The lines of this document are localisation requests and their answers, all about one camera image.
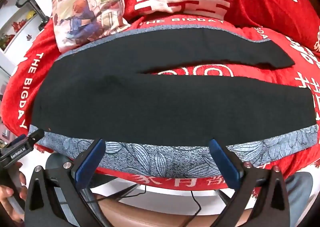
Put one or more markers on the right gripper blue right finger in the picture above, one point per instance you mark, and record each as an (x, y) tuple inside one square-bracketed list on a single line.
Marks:
[(228, 164)]

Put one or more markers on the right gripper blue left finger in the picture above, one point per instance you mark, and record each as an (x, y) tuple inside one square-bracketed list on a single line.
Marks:
[(86, 162)]

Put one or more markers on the blue grey floral cloth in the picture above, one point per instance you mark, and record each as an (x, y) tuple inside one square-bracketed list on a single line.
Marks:
[(195, 161)]

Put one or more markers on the black pants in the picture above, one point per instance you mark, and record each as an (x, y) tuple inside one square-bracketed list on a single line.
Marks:
[(117, 90)]

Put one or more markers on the person's left hand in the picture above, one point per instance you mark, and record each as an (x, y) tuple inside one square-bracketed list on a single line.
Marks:
[(7, 192)]

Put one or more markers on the white shelf cabinet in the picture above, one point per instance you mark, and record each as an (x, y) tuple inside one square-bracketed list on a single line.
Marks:
[(19, 28)]

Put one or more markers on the anime print pillow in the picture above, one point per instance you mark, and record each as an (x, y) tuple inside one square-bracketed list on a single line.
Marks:
[(78, 22)]

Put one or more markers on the red pillow white characters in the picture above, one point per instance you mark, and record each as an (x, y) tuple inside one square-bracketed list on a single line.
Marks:
[(296, 19)]

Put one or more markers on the black handle vacuum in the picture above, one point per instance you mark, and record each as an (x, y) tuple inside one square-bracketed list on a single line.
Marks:
[(44, 18)]

